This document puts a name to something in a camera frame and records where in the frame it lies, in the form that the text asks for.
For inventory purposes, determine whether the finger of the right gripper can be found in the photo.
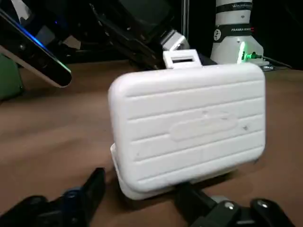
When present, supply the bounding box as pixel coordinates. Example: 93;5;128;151
160;29;190;52
91;9;166;70

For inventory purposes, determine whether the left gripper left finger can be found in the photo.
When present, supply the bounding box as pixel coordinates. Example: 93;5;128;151
0;167;106;227

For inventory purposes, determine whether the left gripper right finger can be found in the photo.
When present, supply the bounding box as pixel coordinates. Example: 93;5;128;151
175;182;296;227

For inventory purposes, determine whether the small white medicine box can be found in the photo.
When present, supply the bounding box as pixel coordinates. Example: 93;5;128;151
107;49;267;201

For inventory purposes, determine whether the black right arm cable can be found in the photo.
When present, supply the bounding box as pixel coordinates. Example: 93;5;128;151
246;52;294;70

